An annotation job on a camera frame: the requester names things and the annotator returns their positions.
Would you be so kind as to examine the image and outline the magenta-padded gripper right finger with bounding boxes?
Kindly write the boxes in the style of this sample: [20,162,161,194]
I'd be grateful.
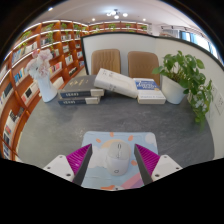
[133,143,184,186]

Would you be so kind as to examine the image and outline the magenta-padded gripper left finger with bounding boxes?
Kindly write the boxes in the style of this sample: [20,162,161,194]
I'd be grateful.
[43,143,94,187]

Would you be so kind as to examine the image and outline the white computer mouse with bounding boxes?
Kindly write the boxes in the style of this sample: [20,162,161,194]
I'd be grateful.
[105,139,133,177]

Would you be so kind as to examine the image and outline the light blue printed mouse pad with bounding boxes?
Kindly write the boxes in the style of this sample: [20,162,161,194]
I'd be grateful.
[80,130,159,192]

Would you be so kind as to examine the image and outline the thick dark hardcover book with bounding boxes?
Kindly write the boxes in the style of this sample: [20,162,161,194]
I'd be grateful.
[58,74,105,99]
[57,96,101,107]

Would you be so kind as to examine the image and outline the blue and white book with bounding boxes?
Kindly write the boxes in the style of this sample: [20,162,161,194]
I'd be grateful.
[132,77,167,106]

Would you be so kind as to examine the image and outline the thick white book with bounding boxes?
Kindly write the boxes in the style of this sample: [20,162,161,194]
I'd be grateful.
[93,67,139,100]

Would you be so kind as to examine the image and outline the green plant in white pot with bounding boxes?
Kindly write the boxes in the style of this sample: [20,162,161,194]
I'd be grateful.
[151,50,214,129]

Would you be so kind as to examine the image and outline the tan upholstered chair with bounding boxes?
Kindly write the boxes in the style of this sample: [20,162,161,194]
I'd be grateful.
[90,48,122,76]
[127,50,161,86]

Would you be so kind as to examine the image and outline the pink and white flowers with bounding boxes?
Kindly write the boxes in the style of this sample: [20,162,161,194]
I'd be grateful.
[25,49,54,80]

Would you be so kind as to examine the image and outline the orange wooden bookshelf unit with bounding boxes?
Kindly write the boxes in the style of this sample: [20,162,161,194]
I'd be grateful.
[0,19,149,161]

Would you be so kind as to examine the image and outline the white desk partition panel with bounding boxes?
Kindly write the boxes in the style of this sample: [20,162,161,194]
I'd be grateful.
[80,31,224,160]

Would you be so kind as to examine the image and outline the window with curtains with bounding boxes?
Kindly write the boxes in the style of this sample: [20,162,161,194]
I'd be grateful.
[159,24,224,64]

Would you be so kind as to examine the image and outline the ceiling lamp with round bulbs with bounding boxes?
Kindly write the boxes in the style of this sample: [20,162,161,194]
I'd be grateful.
[106,8,129,20]

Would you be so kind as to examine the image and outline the white wall socket plate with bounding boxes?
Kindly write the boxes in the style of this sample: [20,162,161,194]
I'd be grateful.
[215,93,224,116]
[210,84,220,102]

